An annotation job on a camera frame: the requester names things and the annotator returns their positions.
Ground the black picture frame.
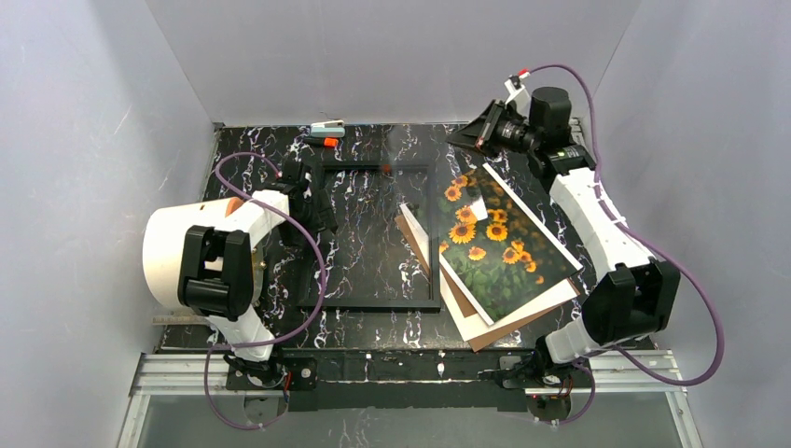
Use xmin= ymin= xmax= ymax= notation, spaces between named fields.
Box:
xmin=320 ymin=160 xmax=442 ymax=313

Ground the sunflower photo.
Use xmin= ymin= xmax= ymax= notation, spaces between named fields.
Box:
xmin=436 ymin=164 xmax=582 ymax=326

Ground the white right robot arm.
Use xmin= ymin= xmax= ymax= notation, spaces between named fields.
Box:
xmin=447 ymin=87 xmax=681 ymax=367

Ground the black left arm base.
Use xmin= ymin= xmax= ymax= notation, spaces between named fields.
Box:
xmin=223 ymin=352 xmax=318 ymax=391

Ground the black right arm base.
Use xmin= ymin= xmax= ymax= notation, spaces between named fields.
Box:
xmin=490 ymin=349 xmax=590 ymax=391

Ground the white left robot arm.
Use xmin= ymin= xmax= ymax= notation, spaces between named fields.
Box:
xmin=176 ymin=161 xmax=338 ymax=363

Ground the black orange marker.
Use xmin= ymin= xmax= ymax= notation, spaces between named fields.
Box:
xmin=302 ymin=136 xmax=340 ymax=147

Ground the white cylinder orange lid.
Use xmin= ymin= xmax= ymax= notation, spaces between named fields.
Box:
xmin=142 ymin=198 xmax=265 ymax=313

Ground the white mat board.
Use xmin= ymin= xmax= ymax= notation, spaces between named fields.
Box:
xmin=395 ymin=203 xmax=578 ymax=351

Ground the wooden ruler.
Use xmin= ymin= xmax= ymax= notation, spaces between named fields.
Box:
xmin=151 ymin=315 xmax=209 ymax=326

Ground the brown backing board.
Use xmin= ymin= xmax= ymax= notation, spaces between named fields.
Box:
xmin=394 ymin=215 xmax=582 ymax=354

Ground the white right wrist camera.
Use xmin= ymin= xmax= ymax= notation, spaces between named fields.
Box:
xmin=504 ymin=69 xmax=531 ymax=114

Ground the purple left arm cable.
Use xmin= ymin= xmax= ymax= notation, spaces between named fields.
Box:
xmin=203 ymin=151 xmax=328 ymax=432

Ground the aluminium rail frame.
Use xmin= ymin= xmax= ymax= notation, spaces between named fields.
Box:
xmin=118 ymin=352 xmax=702 ymax=447

